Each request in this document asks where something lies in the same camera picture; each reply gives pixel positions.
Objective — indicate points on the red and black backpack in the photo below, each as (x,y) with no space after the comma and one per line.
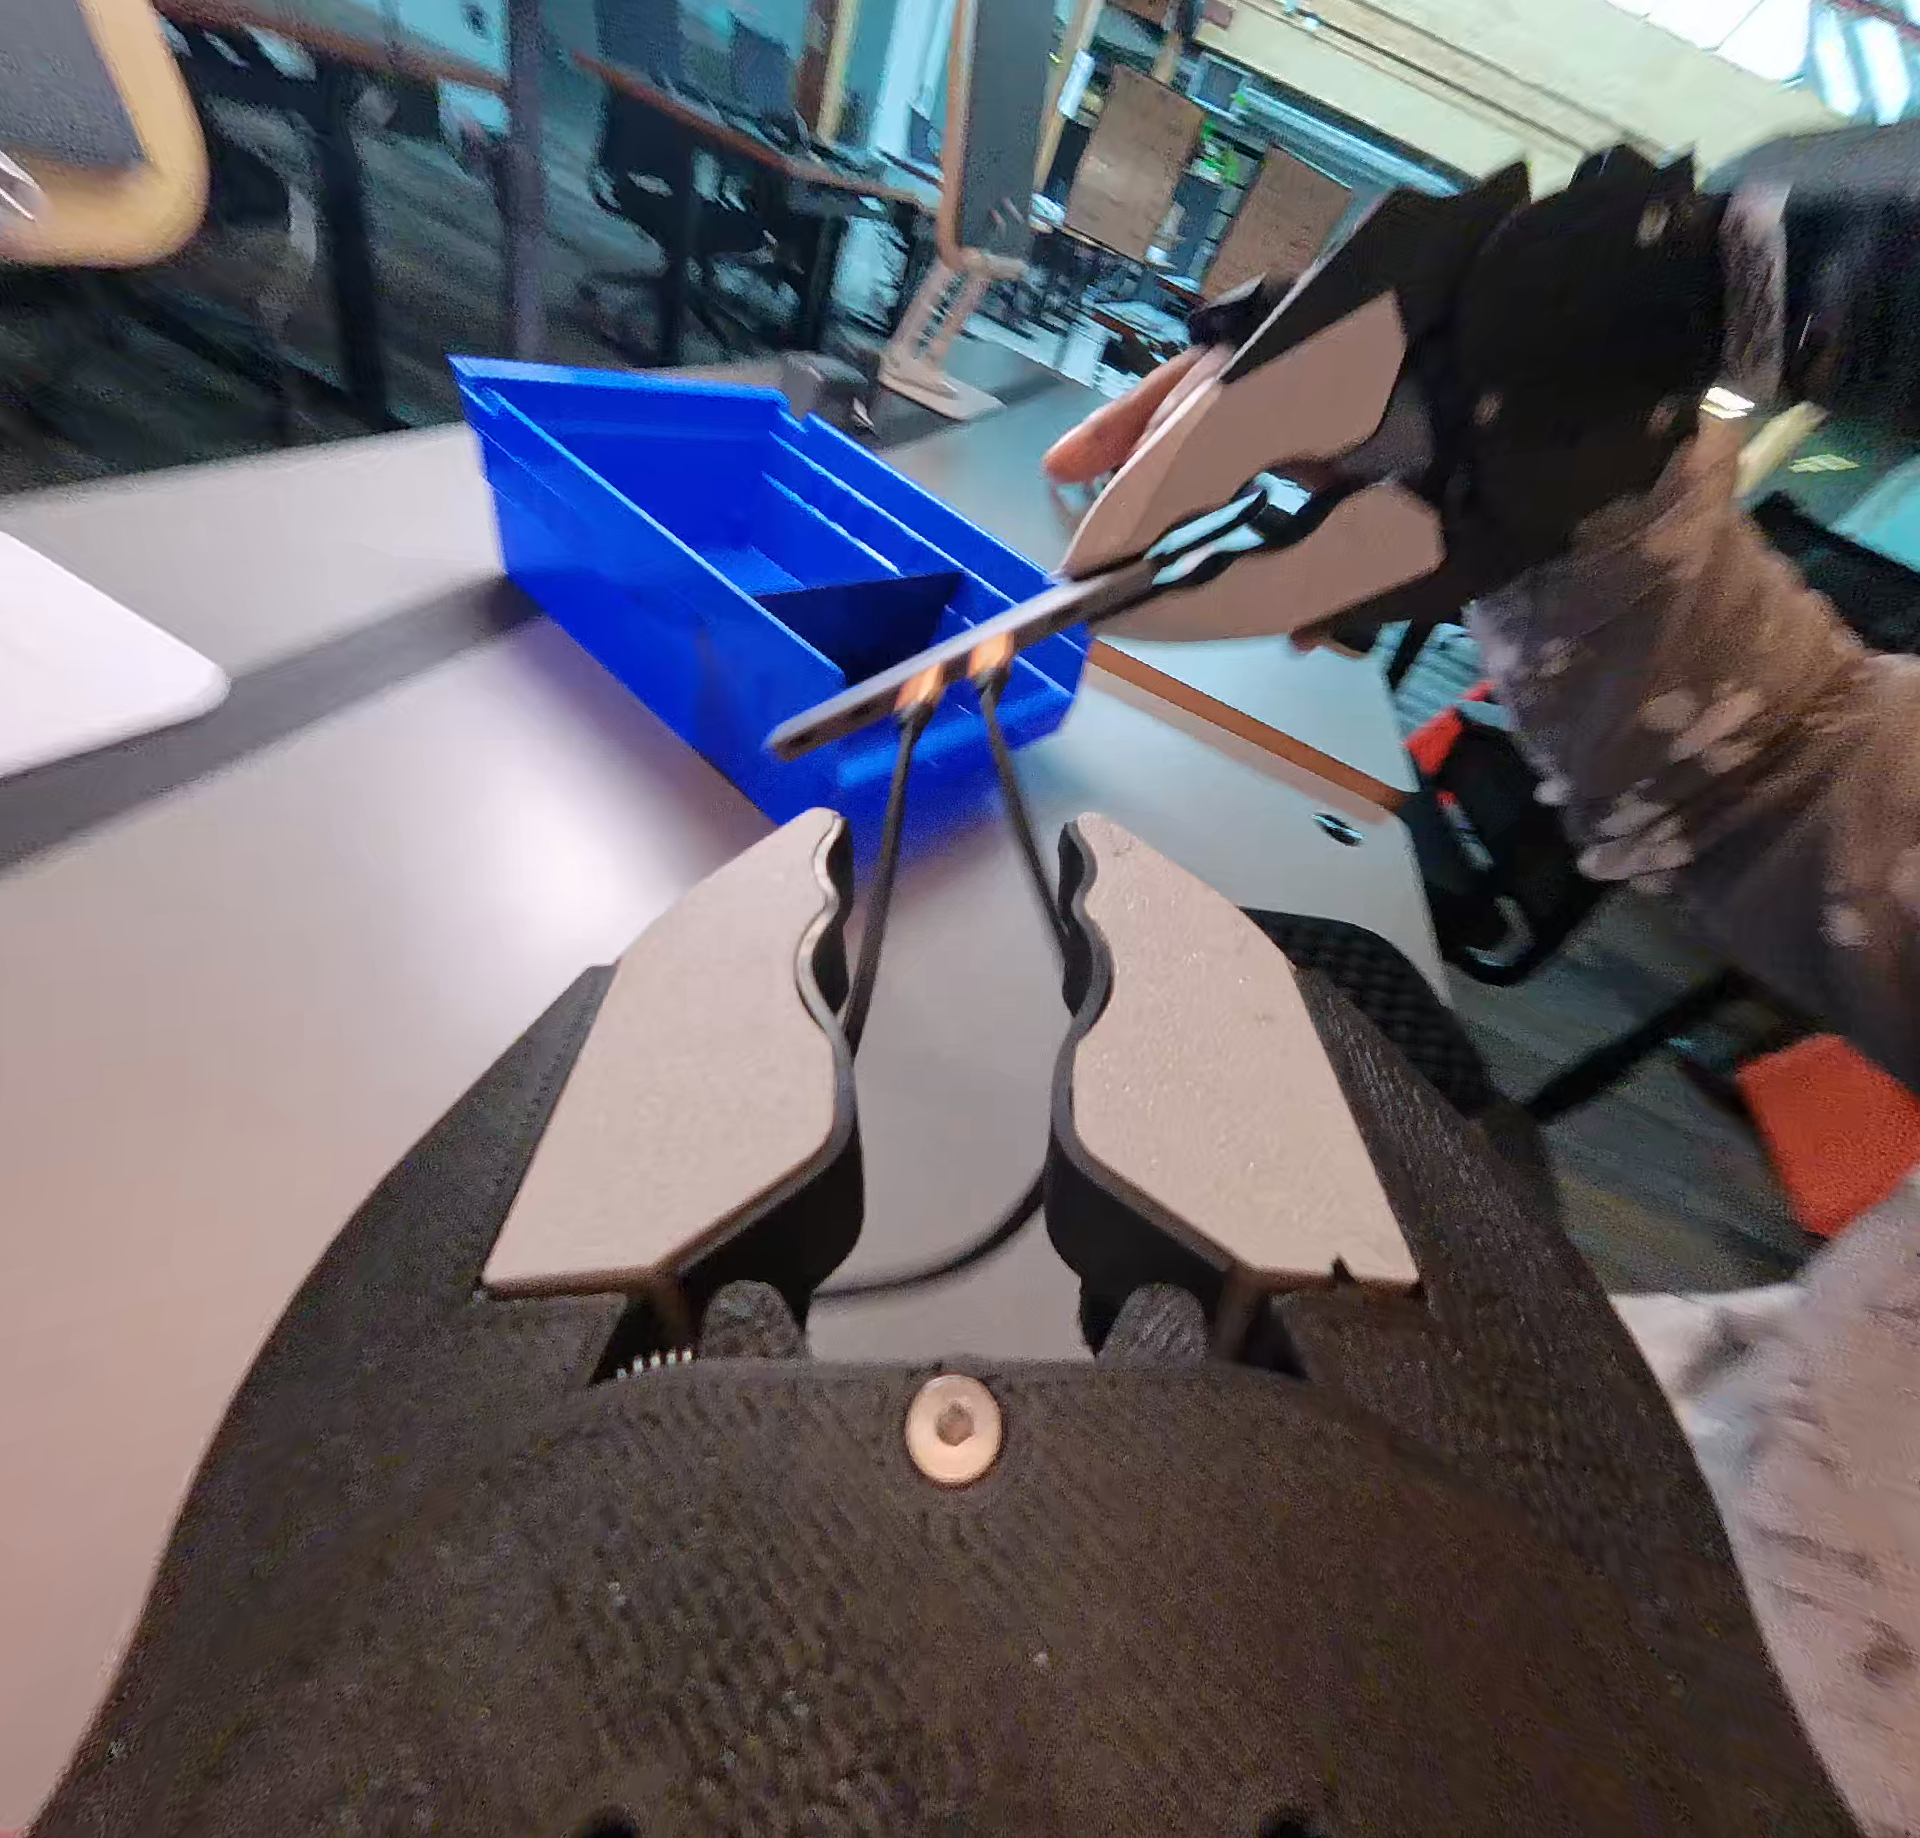
(1485,821)

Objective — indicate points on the person's right hand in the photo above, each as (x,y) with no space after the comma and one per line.
(1118,429)

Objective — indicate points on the person's right forearm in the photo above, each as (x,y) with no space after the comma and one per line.
(1693,699)

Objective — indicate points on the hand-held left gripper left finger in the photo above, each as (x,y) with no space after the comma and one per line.
(705,1074)

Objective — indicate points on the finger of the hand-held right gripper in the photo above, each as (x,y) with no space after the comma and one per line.
(1274,397)
(1322,570)

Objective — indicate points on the person's patterned clothing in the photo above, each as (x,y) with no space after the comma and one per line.
(1814,1496)

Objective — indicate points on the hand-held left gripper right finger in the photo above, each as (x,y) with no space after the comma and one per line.
(1214,1105)

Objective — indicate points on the orange object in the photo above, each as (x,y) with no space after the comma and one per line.
(1828,1134)

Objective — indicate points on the black board with wooden edge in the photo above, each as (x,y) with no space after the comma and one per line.
(60,53)

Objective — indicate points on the brown pin board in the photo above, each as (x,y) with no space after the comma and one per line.
(1131,165)
(1283,226)

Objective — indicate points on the white rounded pad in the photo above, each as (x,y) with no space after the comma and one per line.
(75,667)

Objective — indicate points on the dark panel on wooden stand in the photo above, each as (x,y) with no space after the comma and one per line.
(1006,86)

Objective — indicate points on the slim grey usb hub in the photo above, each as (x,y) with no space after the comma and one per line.
(1051,613)

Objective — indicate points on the blue plastic bin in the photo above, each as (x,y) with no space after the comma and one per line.
(629,551)

